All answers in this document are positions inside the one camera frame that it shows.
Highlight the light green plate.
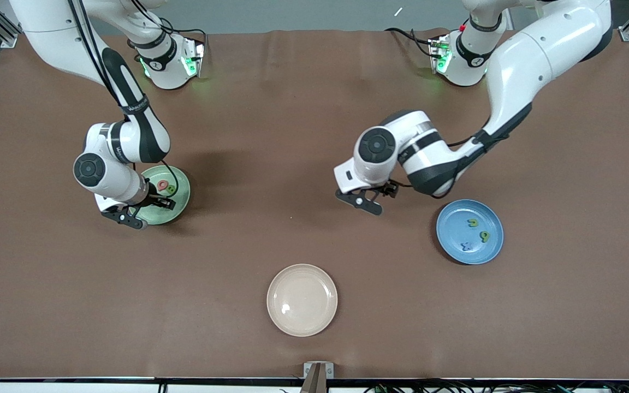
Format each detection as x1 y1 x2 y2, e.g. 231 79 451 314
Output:
139 165 191 225

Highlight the blue plate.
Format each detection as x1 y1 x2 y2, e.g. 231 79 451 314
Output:
436 199 505 265

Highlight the brown table cover sheet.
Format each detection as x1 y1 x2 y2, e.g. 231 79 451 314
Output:
0 28 629 381

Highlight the beige plate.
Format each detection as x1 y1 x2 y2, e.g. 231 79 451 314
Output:
266 264 339 337

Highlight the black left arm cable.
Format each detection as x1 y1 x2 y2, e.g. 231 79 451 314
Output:
398 134 482 189

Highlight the black base cable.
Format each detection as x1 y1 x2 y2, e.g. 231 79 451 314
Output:
145 11 209 55
384 27 436 59

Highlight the grey metal bracket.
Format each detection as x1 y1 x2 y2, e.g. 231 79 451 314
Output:
303 361 335 379

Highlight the tan camera mast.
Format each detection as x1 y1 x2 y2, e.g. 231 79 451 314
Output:
299 364 328 393

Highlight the white table front rail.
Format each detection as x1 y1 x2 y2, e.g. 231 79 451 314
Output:
0 380 629 393

